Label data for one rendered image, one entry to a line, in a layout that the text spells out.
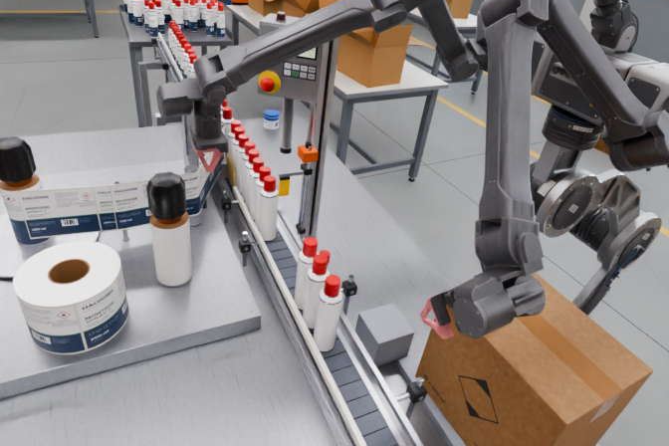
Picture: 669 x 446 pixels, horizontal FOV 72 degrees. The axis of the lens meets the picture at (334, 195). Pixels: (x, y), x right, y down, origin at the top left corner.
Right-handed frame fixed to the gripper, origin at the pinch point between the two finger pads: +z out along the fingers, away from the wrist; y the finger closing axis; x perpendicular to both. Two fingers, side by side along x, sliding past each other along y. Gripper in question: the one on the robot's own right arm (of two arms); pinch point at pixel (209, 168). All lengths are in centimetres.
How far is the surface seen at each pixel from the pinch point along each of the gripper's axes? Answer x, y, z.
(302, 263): 15.7, 22.0, 15.1
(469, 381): 36, 60, 18
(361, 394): 20, 49, 30
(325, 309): 15.6, 35.5, 16.4
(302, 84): 26.7, -11.4, -14.9
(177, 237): -9.1, 5.0, 14.6
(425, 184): 188, -135, 119
